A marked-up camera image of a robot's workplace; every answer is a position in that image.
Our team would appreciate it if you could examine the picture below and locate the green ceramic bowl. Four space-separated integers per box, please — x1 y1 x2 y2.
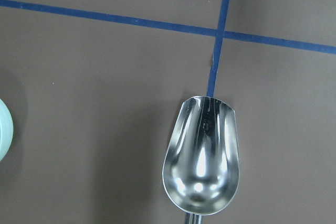
0 100 14 161

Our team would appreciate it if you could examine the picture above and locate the metal ice scoop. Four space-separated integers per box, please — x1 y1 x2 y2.
162 96 240 223

